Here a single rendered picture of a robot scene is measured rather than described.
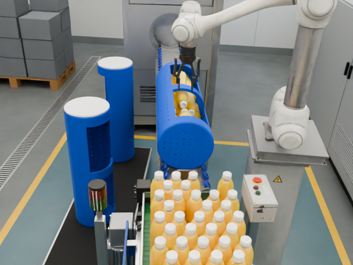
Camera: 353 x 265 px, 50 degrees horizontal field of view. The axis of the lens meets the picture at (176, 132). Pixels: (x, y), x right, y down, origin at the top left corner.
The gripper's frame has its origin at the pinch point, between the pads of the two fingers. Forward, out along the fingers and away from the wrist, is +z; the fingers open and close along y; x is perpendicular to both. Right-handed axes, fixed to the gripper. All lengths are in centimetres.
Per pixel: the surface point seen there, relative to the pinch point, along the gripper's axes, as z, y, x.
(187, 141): 20.3, -0.7, 23.4
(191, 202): 25, 1, 63
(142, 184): 33, 21, 42
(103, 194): 10, 34, 77
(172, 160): 31.9, 6.3, 23.4
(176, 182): 25, 6, 51
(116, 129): 84, 46, -101
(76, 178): 78, 65, -22
